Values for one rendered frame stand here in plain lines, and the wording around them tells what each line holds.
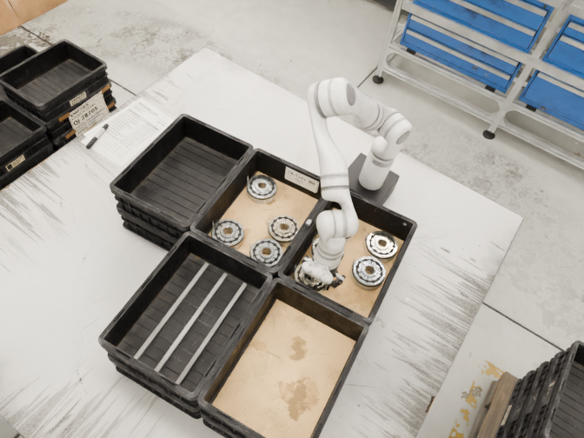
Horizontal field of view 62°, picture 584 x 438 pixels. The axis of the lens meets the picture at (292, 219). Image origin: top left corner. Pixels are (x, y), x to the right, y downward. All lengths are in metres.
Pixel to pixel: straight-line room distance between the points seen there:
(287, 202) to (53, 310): 0.81
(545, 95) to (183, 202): 2.25
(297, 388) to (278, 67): 2.55
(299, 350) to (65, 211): 0.97
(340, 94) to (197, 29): 2.72
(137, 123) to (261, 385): 1.20
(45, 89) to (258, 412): 1.91
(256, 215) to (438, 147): 1.83
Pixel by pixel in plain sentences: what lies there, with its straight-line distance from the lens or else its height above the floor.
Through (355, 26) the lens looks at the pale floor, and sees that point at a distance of 4.05.
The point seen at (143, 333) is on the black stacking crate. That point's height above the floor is 0.83.
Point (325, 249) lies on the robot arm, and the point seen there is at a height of 1.09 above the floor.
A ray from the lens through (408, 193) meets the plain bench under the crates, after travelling 1.97.
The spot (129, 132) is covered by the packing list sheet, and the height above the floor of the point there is 0.70.
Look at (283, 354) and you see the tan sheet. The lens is 1.42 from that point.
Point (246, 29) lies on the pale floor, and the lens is 3.87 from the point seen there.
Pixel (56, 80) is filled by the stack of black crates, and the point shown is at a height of 0.49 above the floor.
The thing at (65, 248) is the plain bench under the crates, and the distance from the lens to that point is 1.81.
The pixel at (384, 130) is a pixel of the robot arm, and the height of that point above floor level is 1.09.
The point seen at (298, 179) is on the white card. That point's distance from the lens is 1.67.
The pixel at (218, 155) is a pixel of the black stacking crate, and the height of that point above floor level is 0.83.
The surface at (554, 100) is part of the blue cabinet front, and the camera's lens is 3.23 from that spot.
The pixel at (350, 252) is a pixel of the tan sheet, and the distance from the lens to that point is 1.60.
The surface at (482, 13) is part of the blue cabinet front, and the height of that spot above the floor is 0.71.
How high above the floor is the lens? 2.16
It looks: 55 degrees down
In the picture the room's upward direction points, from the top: 9 degrees clockwise
